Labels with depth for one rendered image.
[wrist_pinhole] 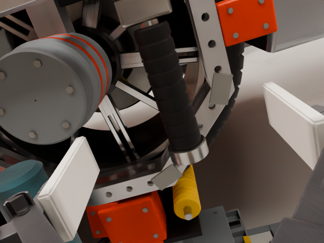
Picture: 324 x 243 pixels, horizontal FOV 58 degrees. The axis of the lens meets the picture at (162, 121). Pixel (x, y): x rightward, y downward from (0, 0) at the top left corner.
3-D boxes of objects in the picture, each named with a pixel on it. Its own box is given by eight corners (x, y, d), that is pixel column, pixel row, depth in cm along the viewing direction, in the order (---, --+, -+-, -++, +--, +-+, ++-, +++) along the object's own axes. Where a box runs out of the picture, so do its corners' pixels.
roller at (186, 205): (191, 156, 88) (186, 140, 86) (205, 224, 60) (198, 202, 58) (173, 161, 88) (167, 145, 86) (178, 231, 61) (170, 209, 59)
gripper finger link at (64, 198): (74, 241, 15) (60, 244, 15) (101, 170, 21) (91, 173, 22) (49, 194, 14) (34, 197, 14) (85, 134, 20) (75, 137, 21)
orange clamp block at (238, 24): (217, 43, 56) (263, 28, 55) (225, 48, 49) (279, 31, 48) (208, 5, 54) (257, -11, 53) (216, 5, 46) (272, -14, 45)
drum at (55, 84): (125, 91, 58) (99, 20, 54) (106, 134, 39) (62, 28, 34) (60, 111, 60) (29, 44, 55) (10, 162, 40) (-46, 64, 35)
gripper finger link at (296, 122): (313, 122, 13) (330, 118, 13) (261, 84, 19) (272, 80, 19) (320, 180, 14) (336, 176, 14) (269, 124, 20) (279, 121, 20)
